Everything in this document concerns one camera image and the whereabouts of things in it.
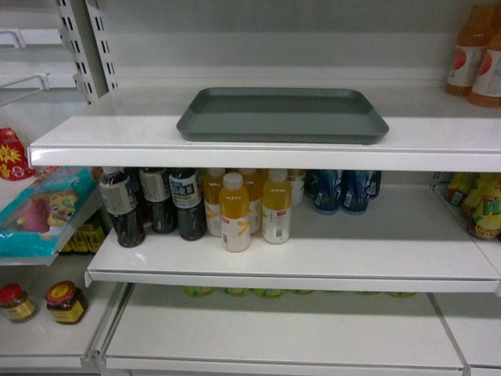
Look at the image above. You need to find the grey rectangular serving tray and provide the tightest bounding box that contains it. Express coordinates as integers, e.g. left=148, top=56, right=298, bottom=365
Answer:
left=176, top=87, right=389, bottom=145

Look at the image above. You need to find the yellow drink bottle front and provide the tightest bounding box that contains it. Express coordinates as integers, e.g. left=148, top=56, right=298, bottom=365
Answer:
left=219, top=172, right=251, bottom=252

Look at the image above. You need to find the yellow drink bottle right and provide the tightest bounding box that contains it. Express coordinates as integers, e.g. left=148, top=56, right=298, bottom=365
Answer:
left=262, top=168, right=292, bottom=244

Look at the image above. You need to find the yellow drink bottle back left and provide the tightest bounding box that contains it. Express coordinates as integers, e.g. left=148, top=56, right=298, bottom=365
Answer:
left=204, top=168, right=225, bottom=237

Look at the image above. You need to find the dark tea bottle blue label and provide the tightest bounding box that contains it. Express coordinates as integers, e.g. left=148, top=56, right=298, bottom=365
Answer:
left=169, top=168, right=207, bottom=241

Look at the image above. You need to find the blue drink bottle left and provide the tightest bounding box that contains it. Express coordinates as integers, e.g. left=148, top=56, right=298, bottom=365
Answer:
left=313, top=169, right=344, bottom=215

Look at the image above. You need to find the blue drink bottle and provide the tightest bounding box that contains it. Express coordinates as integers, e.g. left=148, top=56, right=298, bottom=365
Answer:
left=341, top=170, right=373, bottom=215
left=313, top=169, right=344, bottom=215

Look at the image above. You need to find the dark tea bottle middle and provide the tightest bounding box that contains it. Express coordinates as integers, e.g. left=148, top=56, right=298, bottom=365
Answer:
left=139, top=168, right=177, bottom=234

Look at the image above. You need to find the blue drink bottle right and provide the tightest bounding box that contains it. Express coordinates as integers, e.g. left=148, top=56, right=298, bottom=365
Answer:
left=341, top=170, right=373, bottom=215

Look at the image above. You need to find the dark tea bottle left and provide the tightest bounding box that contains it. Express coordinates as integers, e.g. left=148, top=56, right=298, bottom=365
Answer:
left=99, top=166, right=146, bottom=248

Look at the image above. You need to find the white upper shelf board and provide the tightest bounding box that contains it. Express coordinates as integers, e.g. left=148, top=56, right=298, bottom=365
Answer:
left=28, top=87, right=500, bottom=172

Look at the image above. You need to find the white shelf board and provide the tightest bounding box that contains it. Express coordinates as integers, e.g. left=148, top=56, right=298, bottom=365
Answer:
left=85, top=185, right=500, bottom=293
left=103, top=284, right=464, bottom=375
left=28, top=87, right=500, bottom=172

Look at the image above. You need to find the white middle shelf board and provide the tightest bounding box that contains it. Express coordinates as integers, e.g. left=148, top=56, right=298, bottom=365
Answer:
left=85, top=185, right=500, bottom=293

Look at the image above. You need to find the white lower shelf board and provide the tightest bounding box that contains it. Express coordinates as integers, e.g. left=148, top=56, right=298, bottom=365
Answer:
left=103, top=284, right=464, bottom=375

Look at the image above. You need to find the red lid sauce jar right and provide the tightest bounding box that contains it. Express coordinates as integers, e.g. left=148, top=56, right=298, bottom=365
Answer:
left=45, top=280, right=88, bottom=325

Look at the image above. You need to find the red lid sauce jar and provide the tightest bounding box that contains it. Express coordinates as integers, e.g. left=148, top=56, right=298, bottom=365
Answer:
left=45, top=280, right=88, bottom=325
left=1, top=283, right=37, bottom=323

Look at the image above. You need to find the teal snack bag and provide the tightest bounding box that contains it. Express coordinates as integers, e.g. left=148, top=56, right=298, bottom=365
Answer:
left=1, top=166, right=103, bottom=259

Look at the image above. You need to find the yellow lemon drink bottle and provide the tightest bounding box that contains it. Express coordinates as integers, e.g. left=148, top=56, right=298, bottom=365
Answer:
left=467, top=173, right=500, bottom=240

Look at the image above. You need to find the red snack pouch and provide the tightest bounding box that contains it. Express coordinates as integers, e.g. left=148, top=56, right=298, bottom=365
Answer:
left=1, top=128, right=36, bottom=181

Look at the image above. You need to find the orange juice bottle left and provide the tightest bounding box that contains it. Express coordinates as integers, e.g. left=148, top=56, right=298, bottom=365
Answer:
left=445, top=1, right=495, bottom=96

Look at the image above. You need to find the orange juice bottle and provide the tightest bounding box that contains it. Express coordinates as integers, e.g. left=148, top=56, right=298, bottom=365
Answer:
left=445, top=1, right=495, bottom=96
left=467, top=31, right=500, bottom=108

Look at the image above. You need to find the orange juice bottle right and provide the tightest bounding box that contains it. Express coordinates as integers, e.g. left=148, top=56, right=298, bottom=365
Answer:
left=467, top=31, right=500, bottom=108

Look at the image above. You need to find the red lid sauce jar left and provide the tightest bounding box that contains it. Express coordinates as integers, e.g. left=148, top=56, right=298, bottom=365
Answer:
left=1, top=283, right=37, bottom=323

